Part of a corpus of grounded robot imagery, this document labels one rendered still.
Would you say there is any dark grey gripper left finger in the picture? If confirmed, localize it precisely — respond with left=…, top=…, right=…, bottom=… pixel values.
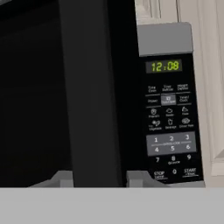
left=28, top=170, right=74, bottom=188

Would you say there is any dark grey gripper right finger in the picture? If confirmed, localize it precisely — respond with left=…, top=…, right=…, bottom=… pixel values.
left=126, top=170, right=171, bottom=188

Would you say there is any black and grey microwave oven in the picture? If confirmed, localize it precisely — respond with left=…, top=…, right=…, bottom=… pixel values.
left=0, top=0, right=207, bottom=188

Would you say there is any black microwave door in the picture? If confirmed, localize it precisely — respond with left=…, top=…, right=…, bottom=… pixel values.
left=0, top=0, right=138, bottom=188

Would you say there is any cream cupboard door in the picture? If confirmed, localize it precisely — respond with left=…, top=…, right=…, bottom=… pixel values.
left=134, top=0, right=179, bottom=26
left=176, top=0, right=224, bottom=188

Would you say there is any dark grey microwave door handle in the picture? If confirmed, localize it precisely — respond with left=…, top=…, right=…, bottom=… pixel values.
left=56, top=0, right=125, bottom=188

